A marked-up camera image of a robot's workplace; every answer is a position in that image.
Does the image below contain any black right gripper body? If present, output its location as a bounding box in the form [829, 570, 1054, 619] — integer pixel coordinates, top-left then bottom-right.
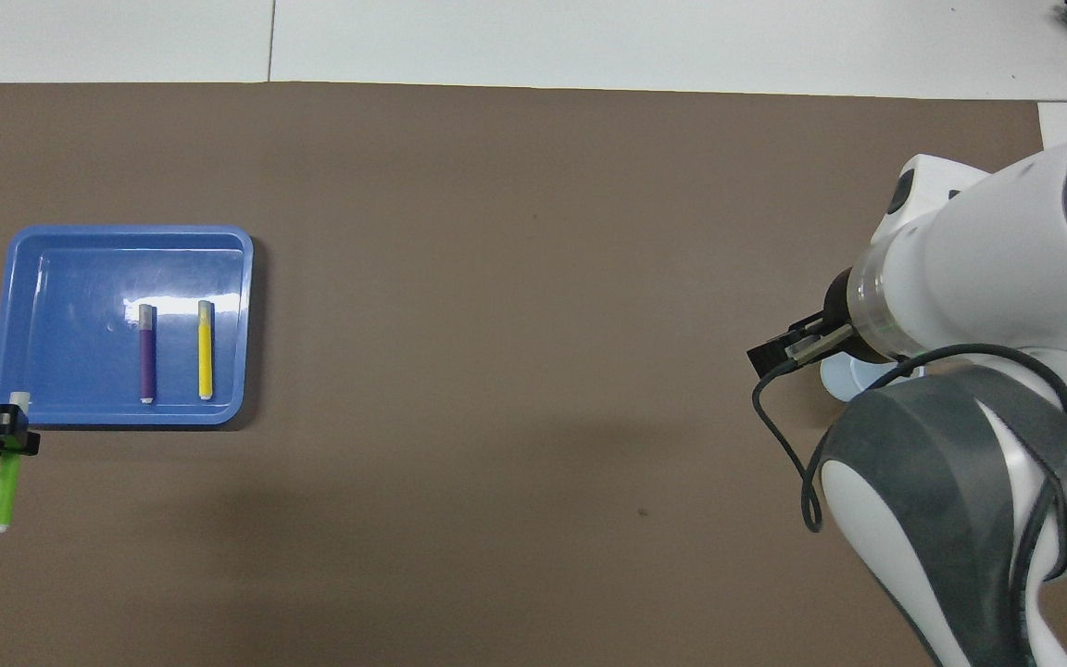
[821, 267, 870, 359]

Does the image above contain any green marker pen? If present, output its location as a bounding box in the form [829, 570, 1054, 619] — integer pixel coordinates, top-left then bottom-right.
[0, 391, 31, 534]

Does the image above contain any purple marker pen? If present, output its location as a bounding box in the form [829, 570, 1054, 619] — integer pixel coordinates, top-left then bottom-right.
[138, 304, 157, 405]

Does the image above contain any yellow marker pen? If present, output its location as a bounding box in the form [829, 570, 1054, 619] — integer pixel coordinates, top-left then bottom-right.
[196, 300, 216, 401]

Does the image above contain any blue plastic tray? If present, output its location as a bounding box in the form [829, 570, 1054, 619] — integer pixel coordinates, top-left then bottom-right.
[1, 225, 255, 427]

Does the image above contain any pale blue mesh pen cup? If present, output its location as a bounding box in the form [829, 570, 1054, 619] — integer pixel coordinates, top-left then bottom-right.
[819, 357, 923, 404]

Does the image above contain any brown table mat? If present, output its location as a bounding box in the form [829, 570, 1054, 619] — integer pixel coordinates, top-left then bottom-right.
[0, 82, 1067, 667]

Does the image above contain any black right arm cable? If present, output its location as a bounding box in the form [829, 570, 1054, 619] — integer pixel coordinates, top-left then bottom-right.
[752, 324, 1067, 594]

